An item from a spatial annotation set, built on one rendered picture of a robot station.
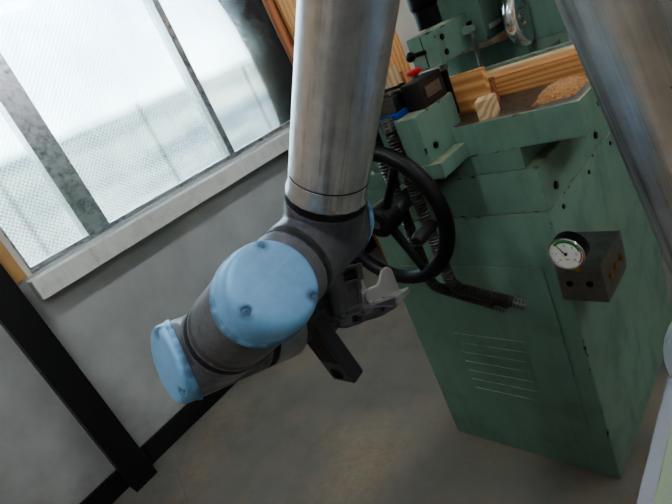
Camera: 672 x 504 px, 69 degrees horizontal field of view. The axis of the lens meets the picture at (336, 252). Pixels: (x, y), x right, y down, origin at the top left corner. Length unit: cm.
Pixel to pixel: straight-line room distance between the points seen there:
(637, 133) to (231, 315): 32
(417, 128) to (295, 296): 52
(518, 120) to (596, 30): 69
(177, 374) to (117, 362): 155
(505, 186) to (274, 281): 63
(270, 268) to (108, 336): 164
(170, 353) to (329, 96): 29
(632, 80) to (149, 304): 198
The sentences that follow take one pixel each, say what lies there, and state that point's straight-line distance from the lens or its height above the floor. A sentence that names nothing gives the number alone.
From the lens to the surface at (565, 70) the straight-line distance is 104.
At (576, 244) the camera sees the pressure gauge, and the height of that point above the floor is 68.
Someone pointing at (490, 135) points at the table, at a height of 87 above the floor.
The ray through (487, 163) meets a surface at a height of 82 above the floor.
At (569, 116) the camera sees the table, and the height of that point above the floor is 88.
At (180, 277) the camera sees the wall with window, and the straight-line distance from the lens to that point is 216.
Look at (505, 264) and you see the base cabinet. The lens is 108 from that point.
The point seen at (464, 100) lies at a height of 93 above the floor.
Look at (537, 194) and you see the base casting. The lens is 96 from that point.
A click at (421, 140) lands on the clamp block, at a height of 92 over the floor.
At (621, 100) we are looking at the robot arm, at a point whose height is 105.
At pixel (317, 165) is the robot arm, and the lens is 47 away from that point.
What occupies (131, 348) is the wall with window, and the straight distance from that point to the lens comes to 209.
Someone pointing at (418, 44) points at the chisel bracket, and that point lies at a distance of 110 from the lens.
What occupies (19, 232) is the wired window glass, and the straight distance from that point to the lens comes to 203.
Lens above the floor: 112
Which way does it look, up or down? 21 degrees down
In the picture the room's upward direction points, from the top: 25 degrees counter-clockwise
